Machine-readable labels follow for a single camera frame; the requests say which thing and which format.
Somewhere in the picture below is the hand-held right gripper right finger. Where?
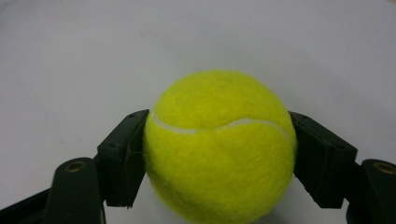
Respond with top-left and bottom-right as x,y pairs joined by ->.
289,110 -> 359,209

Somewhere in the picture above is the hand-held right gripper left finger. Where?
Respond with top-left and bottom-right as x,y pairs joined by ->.
96,108 -> 150,209

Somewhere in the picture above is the yellow tennis ball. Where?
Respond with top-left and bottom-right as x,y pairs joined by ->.
143,69 -> 298,224

